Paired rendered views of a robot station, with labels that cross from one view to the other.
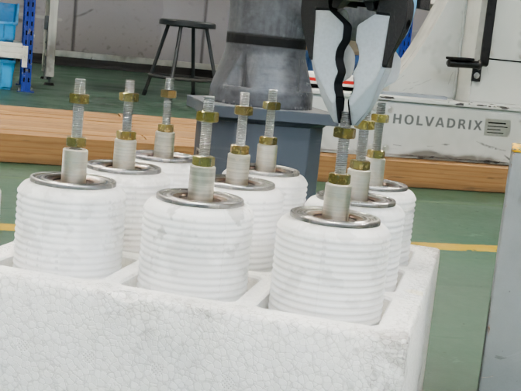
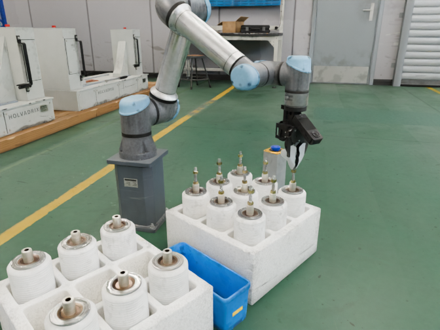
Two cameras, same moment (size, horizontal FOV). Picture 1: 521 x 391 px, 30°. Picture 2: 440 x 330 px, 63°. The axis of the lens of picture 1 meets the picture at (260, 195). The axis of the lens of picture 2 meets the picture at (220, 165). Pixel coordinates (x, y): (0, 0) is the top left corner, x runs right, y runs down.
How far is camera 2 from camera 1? 120 cm
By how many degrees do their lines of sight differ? 59
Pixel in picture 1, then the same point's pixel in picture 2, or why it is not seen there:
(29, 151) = not seen: outside the picture
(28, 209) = (256, 227)
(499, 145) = (46, 114)
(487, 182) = (50, 130)
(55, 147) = not seen: outside the picture
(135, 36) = not seen: outside the picture
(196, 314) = (296, 226)
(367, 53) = (301, 152)
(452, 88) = (14, 95)
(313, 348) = (310, 219)
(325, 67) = (293, 158)
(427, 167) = (31, 133)
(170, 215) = (283, 208)
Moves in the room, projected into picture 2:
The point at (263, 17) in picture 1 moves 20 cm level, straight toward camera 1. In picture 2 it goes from (146, 126) to (189, 133)
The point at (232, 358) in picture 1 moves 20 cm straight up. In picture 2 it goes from (300, 231) to (305, 175)
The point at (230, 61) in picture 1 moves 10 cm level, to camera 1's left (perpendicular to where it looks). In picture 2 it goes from (137, 145) to (118, 152)
